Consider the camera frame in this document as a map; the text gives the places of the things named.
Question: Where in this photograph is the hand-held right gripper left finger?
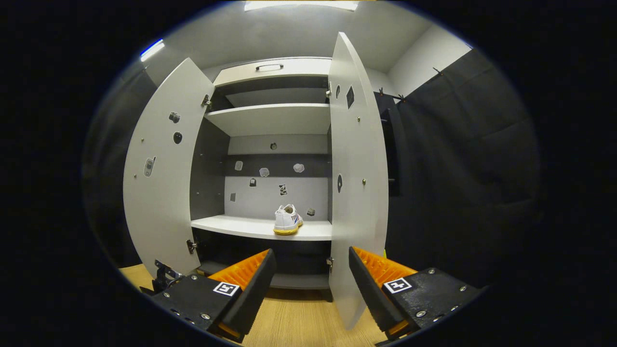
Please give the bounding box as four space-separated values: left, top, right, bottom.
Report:
148 248 278 344

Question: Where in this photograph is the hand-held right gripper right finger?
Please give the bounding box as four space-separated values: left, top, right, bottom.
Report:
347 246 484 342

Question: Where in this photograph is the white shoe cabinet door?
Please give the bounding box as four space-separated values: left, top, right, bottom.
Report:
328 31 390 331
123 58 216 279

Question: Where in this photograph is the white shoe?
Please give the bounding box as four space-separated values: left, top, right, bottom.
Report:
273 204 304 236

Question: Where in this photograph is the white shoe cabinet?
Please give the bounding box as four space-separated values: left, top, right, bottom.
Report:
123 31 390 331

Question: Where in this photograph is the white cabinet shelf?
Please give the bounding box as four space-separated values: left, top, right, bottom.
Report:
225 88 331 108
190 215 333 241
205 103 332 137

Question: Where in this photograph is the black backdrop cloth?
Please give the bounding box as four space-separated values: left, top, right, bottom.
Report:
82 48 543 290

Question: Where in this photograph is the ceiling light panel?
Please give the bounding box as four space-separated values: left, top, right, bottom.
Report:
140 40 165 62
243 0 360 12

